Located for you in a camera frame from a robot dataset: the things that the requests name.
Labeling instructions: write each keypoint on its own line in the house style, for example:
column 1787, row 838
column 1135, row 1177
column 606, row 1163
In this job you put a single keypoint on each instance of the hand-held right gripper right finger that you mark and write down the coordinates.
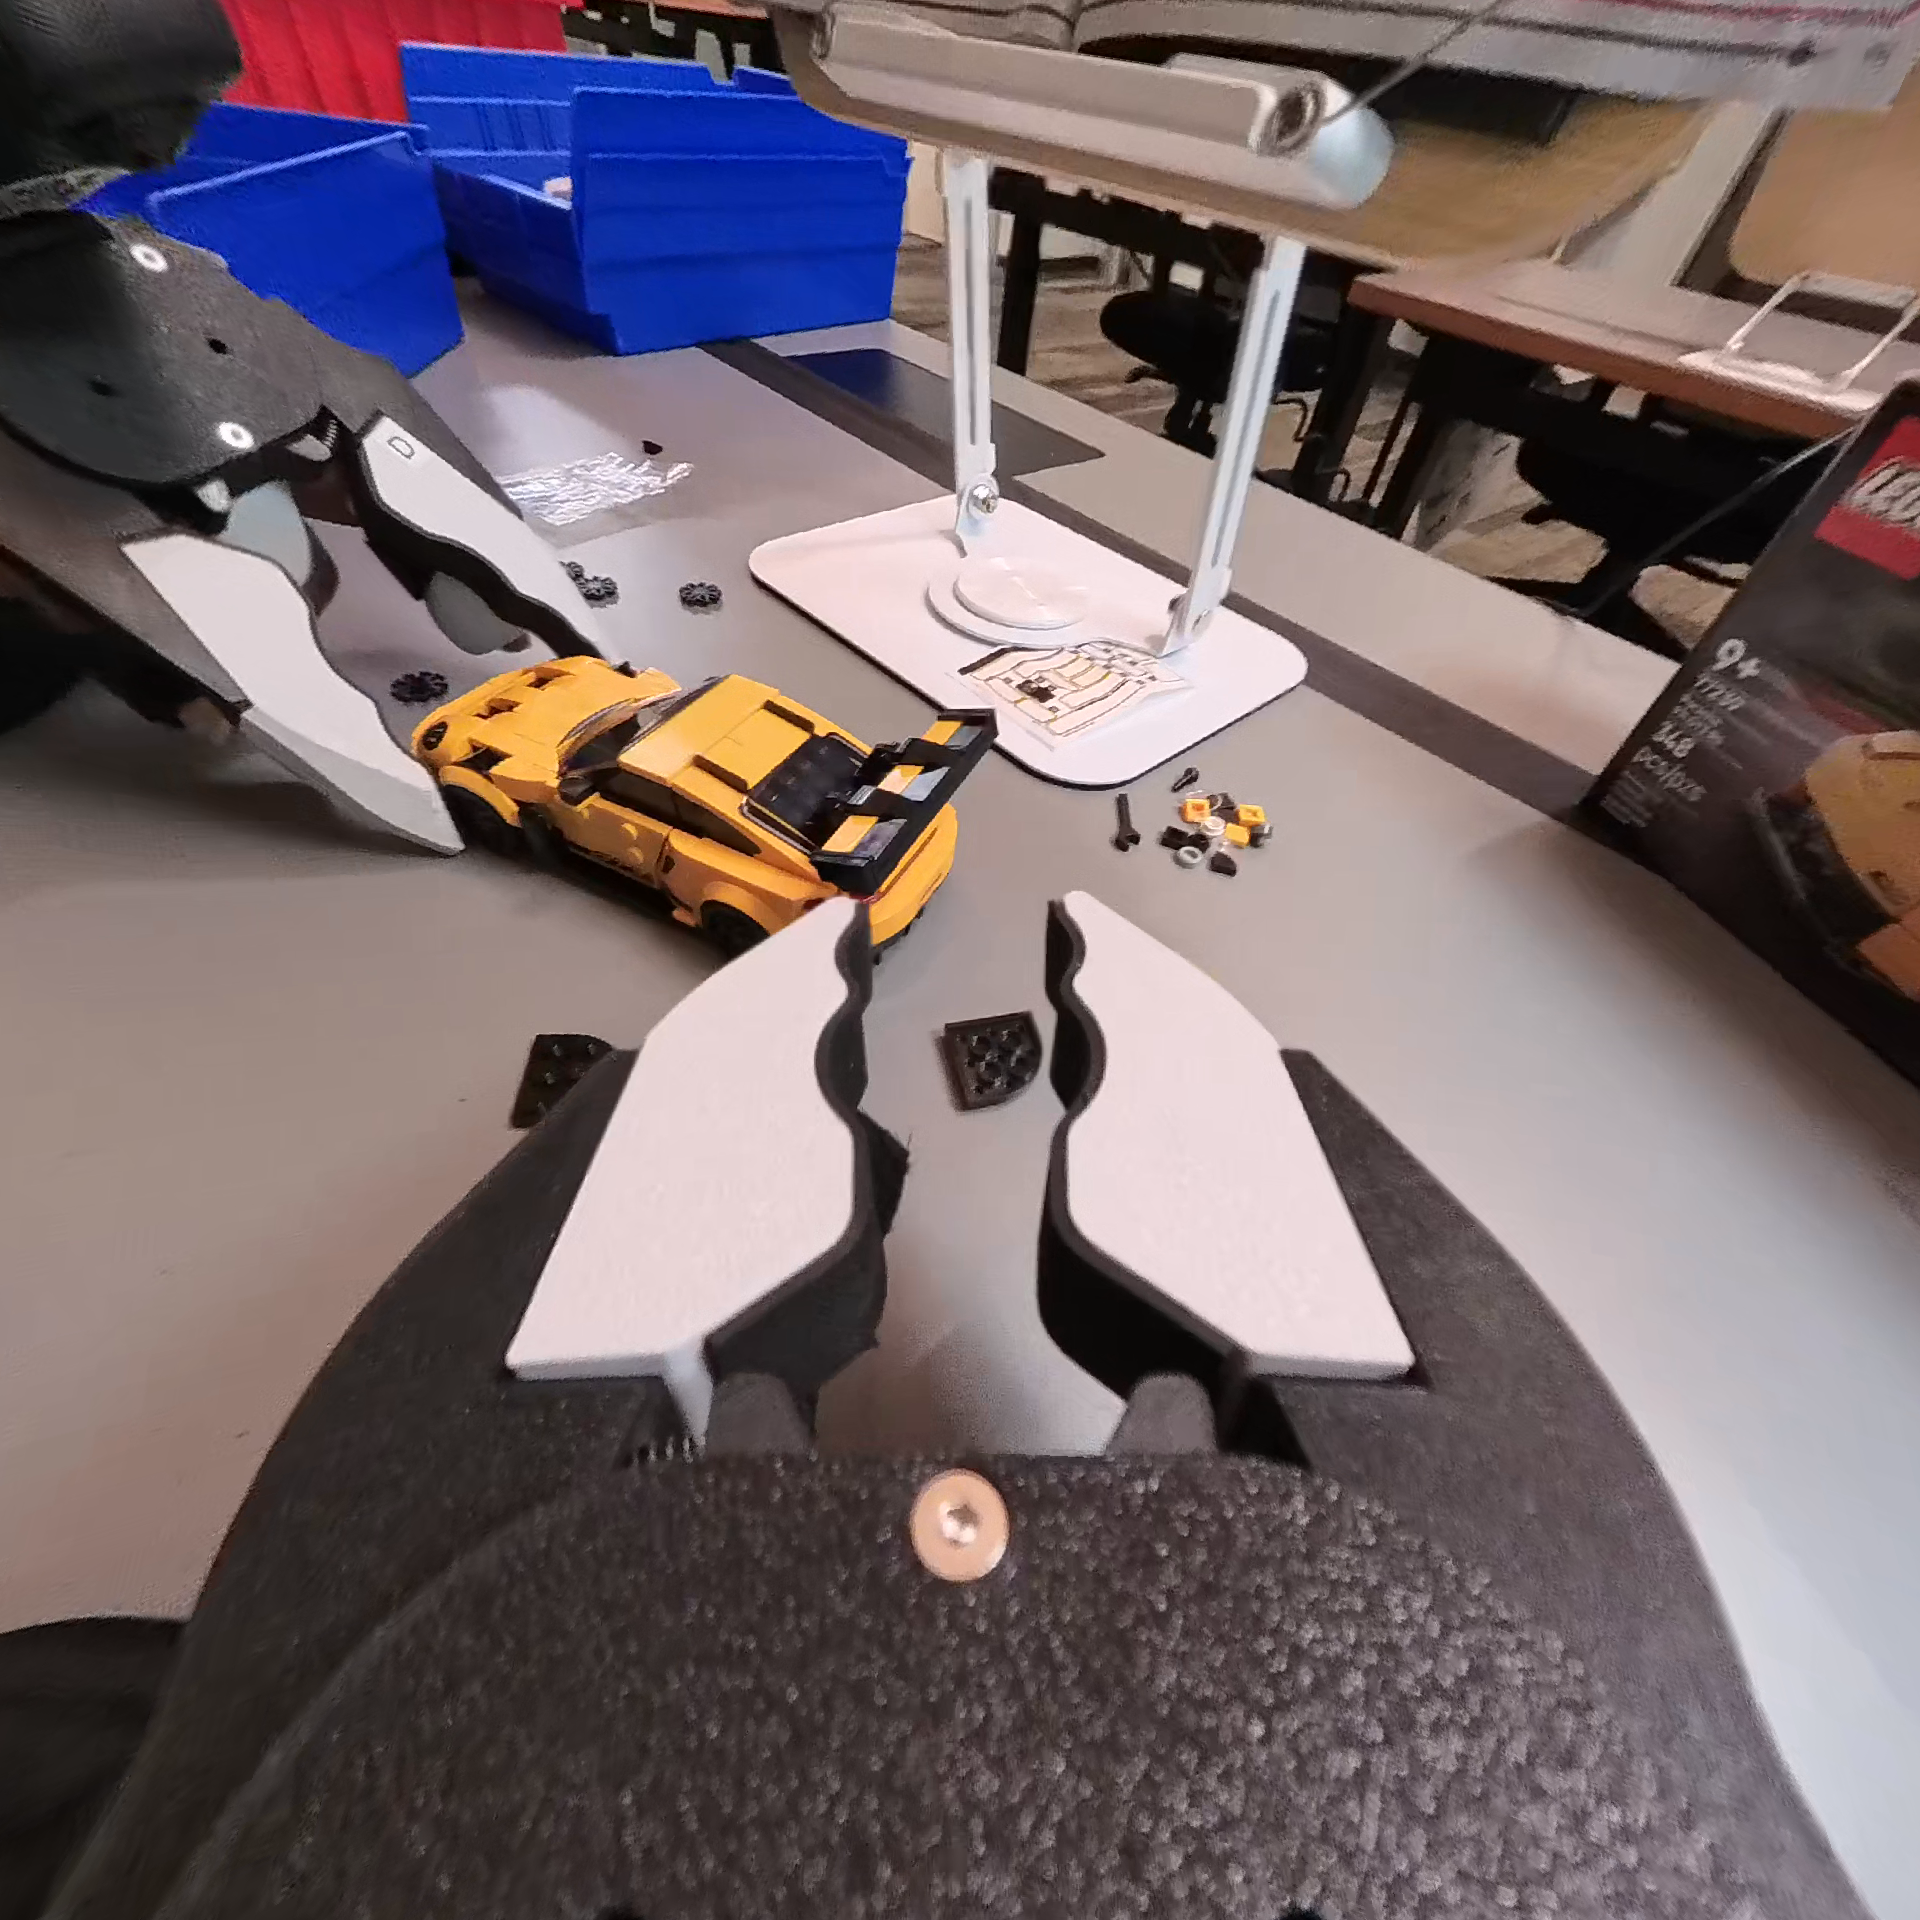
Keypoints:
column 1198, row 1187

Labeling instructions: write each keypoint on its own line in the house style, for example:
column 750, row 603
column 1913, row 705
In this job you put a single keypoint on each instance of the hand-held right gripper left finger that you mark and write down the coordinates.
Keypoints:
column 707, row 1187

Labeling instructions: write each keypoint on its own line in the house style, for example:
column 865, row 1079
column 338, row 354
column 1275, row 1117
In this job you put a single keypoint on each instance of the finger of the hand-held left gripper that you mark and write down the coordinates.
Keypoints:
column 450, row 518
column 286, row 662

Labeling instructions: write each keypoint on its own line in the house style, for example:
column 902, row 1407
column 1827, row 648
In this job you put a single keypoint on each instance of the dark studded lego plate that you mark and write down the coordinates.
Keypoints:
column 556, row 1074

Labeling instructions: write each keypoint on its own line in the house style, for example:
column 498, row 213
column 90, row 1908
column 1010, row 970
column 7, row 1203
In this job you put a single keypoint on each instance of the yellow lego car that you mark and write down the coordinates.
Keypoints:
column 675, row 781

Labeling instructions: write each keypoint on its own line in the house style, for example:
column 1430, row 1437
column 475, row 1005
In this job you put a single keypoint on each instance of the pile of small lego parts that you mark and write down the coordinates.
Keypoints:
column 1221, row 823

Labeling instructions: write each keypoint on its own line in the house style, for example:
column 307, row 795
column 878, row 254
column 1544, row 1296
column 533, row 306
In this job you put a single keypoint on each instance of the person's left forearm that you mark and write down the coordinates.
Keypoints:
column 90, row 75

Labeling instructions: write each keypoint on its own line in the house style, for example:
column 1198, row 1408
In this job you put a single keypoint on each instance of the black rounded lego plate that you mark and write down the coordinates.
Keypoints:
column 990, row 1060

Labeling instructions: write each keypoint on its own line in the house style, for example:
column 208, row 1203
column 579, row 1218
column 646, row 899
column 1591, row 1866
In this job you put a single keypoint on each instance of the lego sticker sheet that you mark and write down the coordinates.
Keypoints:
column 1073, row 688

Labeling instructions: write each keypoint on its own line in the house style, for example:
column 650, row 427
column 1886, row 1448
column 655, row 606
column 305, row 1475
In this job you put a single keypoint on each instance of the lego set box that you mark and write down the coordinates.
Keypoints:
column 1771, row 749

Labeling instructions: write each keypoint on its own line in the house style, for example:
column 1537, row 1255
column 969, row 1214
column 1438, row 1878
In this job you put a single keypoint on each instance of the clear plastic bag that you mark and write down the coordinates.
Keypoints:
column 592, row 486

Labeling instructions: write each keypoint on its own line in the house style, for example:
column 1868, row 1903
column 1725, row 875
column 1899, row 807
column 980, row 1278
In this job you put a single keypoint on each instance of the red plastic storage bin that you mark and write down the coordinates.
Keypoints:
column 376, row 55

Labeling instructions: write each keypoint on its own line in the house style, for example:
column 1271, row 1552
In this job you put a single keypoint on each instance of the white desk stand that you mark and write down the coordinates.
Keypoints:
column 857, row 587

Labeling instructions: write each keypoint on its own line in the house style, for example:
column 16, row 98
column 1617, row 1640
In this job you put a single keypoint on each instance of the black office chair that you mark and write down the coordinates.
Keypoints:
column 1620, row 481
column 1187, row 354

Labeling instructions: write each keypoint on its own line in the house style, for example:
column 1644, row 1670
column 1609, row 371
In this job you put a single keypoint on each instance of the brown office desk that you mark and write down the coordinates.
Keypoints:
column 1576, row 326

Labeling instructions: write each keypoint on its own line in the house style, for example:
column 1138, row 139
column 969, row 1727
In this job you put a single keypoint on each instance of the clear acrylic stand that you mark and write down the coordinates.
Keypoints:
column 1799, row 332

